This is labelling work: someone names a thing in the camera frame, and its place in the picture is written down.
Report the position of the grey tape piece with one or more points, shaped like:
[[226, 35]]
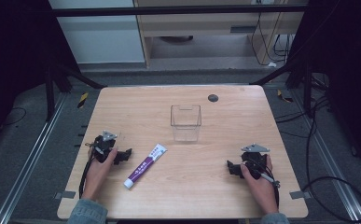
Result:
[[65, 195], [299, 195]]

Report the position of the person's right hand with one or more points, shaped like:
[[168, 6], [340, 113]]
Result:
[[262, 193]]

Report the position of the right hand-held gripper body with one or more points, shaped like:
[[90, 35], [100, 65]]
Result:
[[254, 161]]

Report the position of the black horizontal frame bar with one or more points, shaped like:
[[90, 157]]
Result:
[[169, 11]]

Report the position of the white plug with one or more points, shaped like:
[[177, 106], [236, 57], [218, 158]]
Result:
[[272, 64]]

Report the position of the metal floor rail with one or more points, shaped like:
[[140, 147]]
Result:
[[29, 161], [327, 161]]

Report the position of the yellow and black tape strip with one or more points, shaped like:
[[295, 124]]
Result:
[[82, 100], [284, 96]]

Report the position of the person's left hand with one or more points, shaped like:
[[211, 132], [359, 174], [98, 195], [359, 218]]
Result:
[[96, 175]]

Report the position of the white cabinet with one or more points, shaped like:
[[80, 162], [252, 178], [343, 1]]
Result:
[[100, 40]]

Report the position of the black metal stand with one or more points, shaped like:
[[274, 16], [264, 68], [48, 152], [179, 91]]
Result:
[[53, 84], [299, 74]]

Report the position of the dark curtain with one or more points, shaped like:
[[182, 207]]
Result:
[[13, 56], [346, 62]]

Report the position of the clear plastic container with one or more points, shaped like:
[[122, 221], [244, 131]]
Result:
[[186, 124]]

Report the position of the light wooden desk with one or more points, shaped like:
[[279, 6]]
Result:
[[206, 28]]

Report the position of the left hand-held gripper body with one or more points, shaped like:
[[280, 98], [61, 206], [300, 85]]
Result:
[[104, 144]]

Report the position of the round grey table grommet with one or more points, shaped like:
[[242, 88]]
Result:
[[213, 98]]

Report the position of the purple and white toothpaste tube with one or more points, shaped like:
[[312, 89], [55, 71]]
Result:
[[144, 167]]

